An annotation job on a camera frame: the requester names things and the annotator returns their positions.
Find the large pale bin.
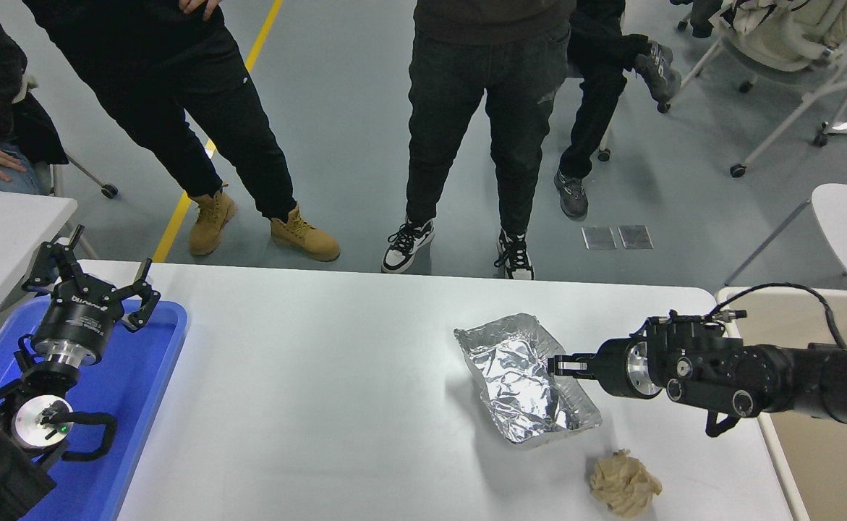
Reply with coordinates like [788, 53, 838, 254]
[716, 287, 847, 521]

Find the grey office chair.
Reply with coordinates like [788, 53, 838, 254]
[17, 72, 120, 200]

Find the white side table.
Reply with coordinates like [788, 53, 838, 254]
[0, 187, 98, 341]

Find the person in tan boots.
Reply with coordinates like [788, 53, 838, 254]
[22, 0, 341, 263]

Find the blue plastic tray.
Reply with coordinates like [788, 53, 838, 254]
[0, 297, 189, 521]

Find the cream jacket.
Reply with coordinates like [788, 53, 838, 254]
[716, 0, 847, 72]

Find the silver foil tray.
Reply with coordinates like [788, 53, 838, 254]
[454, 313, 603, 446]

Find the white-framed rolling chair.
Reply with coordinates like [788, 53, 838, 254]
[657, 0, 847, 179]

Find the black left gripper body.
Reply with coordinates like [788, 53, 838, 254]
[33, 277, 122, 352]

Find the person in grey shoes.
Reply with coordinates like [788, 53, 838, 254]
[553, 0, 683, 221]

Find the tan paper ball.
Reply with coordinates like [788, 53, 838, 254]
[588, 449, 663, 518]

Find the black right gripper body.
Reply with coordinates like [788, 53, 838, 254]
[593, 339, 637, 399]

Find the person in black-white sneakers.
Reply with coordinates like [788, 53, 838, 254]
[382, 0, 576, 281]

